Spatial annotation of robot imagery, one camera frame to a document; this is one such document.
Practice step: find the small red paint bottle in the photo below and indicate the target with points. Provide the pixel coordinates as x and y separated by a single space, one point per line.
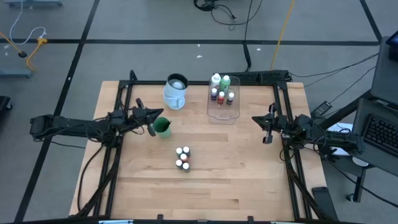
221 97

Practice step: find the silver aluminium extrusion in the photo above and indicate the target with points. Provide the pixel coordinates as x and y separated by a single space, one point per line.
115 222

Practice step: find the black aluminium table frame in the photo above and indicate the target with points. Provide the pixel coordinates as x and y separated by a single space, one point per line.
126 93

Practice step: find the large white paint bottle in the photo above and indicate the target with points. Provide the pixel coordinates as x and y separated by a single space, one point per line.
215 79

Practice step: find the grey metal stand base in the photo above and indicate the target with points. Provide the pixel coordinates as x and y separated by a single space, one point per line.
15 73
31 2

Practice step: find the small dark paint bottle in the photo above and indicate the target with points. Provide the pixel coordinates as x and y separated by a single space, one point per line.
179 151
178 163

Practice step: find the clear plastic bin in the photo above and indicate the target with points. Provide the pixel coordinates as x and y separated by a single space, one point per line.
224 112

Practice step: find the black computer keyboard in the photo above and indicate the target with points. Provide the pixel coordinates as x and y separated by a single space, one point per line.
382 133

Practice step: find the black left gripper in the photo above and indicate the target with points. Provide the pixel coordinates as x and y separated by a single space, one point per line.
140 115

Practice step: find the small green paint bottle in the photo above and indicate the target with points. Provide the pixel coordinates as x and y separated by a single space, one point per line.
186 166

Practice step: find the black equipment caster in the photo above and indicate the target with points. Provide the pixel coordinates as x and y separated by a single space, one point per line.
3 104

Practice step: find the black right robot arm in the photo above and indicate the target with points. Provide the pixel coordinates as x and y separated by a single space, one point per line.
335 140

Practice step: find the black power strip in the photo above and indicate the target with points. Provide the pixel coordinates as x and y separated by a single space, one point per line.
267 76

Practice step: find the small purple paint bottle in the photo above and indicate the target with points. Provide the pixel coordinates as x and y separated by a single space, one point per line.
214 93

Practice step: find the white cylindrical container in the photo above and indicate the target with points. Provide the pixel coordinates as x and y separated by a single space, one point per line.
174 98

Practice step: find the black power adapter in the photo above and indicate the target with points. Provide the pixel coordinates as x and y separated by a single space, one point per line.
321 109

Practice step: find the green plastic cup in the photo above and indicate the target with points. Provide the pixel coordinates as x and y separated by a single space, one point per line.
161 126

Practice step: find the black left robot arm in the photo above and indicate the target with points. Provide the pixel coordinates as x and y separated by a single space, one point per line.
68 126

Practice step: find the black foot pedal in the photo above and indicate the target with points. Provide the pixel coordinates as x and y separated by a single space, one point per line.
325 202

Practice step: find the small blue paint bottle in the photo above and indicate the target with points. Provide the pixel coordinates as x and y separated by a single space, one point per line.
186 149

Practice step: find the black paintbrush silver ferrule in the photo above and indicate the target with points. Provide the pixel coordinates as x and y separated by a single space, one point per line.
169 122

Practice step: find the white paper sheet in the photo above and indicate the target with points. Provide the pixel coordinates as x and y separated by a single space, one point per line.
342 128

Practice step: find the white round ball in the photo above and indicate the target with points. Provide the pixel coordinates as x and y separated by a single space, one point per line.
178 84

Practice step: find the large green paint bottle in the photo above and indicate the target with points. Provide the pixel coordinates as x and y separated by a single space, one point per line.
225 84

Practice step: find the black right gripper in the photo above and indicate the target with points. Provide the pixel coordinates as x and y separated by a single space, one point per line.
278 124

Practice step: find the black computer desk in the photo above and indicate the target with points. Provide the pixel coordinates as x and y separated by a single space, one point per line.
384 77

